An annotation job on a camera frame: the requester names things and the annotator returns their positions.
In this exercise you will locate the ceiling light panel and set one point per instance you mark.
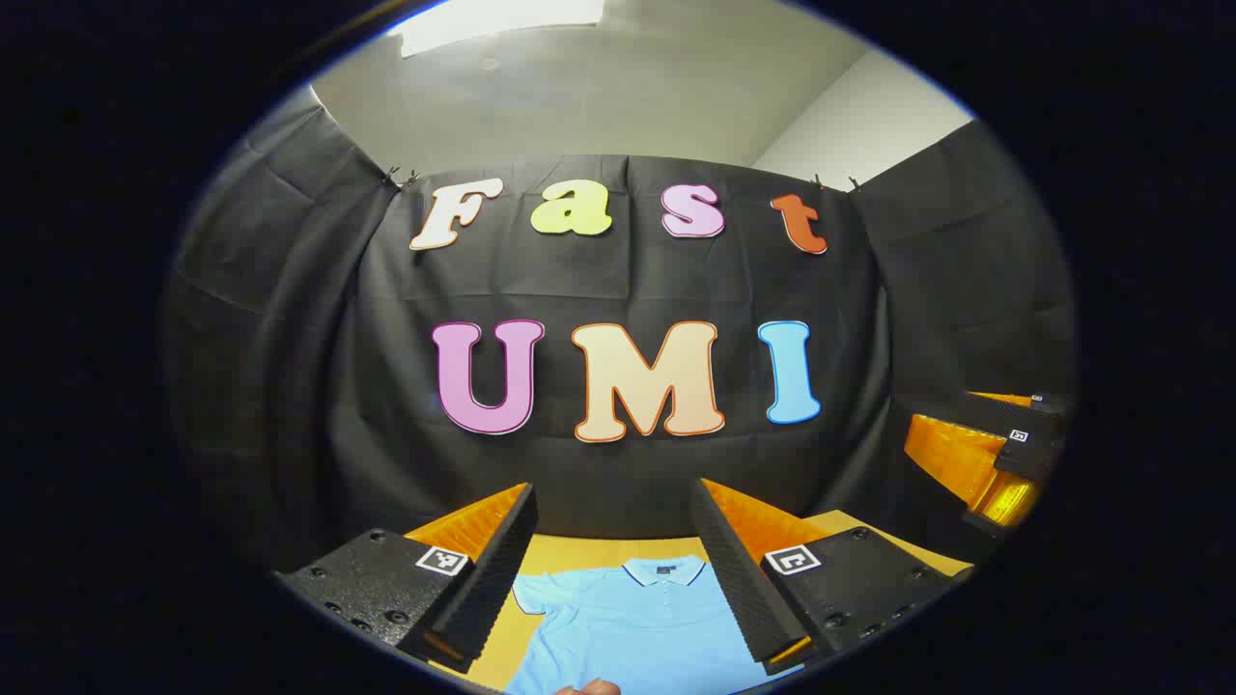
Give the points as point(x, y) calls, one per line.
point(502, 19)

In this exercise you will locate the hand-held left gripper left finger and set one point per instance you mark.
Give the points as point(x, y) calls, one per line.
point(497, 569)

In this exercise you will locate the light blue T-shirt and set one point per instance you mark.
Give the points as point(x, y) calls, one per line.
point(637, 627)

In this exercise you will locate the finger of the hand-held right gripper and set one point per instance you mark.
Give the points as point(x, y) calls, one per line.
point(951, 458)
point(1004, 413)

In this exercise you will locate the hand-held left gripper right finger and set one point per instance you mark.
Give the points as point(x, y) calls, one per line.
point(729, 569)

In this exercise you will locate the black backdrop cloth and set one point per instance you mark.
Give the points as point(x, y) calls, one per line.
point(599, 280)

